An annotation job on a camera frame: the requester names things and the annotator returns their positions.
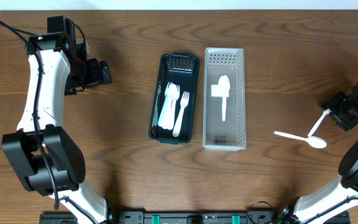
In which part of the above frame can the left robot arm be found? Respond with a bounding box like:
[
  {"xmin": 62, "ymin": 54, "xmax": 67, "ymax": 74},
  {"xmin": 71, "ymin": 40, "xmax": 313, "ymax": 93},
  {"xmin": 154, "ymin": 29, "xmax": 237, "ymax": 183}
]
[{"xmin": 1, "ymin": 16, "xmax": 115, "ymax": 223}]

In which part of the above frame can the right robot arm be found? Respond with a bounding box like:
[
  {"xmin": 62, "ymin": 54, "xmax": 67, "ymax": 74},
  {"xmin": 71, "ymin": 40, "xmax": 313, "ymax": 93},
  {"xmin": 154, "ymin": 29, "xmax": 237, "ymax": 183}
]
[{"xmin": 277, "ymin": 82, "xmax": 358, "ymax": 223}]

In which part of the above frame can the left black cable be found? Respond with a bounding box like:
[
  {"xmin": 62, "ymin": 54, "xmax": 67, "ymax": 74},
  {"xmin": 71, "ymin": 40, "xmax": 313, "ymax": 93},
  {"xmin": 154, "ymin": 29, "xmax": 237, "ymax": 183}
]
[{"xmin": 0, "ymin": 17, "xmax": 99, "ymax": 224}]

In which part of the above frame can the white plastic spoon lowest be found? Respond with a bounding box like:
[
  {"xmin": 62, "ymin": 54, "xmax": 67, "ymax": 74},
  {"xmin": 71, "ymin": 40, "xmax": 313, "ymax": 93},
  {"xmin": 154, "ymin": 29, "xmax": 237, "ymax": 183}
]
[{"xmin": 273, "ymin": 131, "xmax": 327, "ymax": 149}]

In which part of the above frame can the right black cable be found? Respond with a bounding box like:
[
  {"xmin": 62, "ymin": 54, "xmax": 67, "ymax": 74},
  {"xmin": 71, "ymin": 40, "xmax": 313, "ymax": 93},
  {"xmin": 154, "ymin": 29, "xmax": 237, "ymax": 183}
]
[{"xmin": 300, "ymin": 195, "xmax": 358, "ymax": 224}]

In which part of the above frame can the clear plastic basket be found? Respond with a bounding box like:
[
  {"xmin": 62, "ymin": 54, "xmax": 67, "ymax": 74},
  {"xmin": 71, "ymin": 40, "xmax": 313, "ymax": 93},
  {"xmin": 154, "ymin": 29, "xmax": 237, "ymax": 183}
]
[{"xmin": 203, "ymin": 47, "xmax": 246, "ymax": 151}]

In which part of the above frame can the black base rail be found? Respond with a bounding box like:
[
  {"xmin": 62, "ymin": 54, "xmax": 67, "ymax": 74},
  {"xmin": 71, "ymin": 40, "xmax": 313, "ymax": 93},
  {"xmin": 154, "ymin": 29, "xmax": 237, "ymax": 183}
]
[{"xmin": 39, "ymin": 211, "xmax": 351, "ymax": 224}]

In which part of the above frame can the black plastic basket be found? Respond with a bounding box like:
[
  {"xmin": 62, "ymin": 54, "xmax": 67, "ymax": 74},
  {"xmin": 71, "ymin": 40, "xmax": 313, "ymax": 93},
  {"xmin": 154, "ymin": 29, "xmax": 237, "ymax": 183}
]
[{"xmin": 149, "ymin": 52, "xmax": 200, "ymax": 144}]

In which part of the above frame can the pale green plastic fork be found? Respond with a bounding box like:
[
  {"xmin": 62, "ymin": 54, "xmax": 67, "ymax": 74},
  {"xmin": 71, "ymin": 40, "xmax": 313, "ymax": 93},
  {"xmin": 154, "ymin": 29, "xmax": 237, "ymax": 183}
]
[{"xmin": 158, "ymin": 82, "xmax": 172, "ymax": 127}]

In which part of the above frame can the black cable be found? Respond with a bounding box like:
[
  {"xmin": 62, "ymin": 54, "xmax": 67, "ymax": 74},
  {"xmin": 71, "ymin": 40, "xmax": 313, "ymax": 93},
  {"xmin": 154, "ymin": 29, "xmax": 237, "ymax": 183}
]
[
  {"xmin": 0, "ymin": 17, "xmax": 99, "ymax": 224},
  {"xmin": 300, "ymin": 195, "xmax": 358, "ymax": 224}
]

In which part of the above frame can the white plastic spoon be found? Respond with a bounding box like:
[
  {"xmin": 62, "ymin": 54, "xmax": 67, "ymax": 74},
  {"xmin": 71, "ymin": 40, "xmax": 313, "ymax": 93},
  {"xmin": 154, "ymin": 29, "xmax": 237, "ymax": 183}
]
[
  {"xmin": 218, "ymin": 75, "xmax": 231, "ymax": 121},
  {"xmin": 307, "ymin": 109, "xmax": 331, "ymax": 137},
  {"xmin": 162, "ymin": 83, "xmax": 176, "ymax": 129}
]

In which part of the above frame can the white label in clear basket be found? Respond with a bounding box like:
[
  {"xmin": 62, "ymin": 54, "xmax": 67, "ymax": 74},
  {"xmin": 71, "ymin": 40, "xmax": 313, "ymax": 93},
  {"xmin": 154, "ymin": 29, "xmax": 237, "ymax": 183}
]
[{"xmin": 211, "ymin": 85, "xmax": 229, "ymax": 97}]

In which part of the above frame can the white plastic fork angled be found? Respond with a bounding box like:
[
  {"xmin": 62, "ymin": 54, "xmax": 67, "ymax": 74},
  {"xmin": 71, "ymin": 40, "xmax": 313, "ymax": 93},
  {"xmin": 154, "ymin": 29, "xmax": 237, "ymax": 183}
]
[{"xmin": 173, "ymin": 91, "xmax": 190, "ymax": 138}]

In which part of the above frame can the white plastic fork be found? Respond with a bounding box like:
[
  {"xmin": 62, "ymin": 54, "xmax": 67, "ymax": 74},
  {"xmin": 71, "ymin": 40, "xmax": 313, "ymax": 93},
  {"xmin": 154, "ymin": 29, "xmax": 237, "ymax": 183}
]
[{"xmin": 167, "ymin": 85, "xmax": 180, "ymax": 130}]

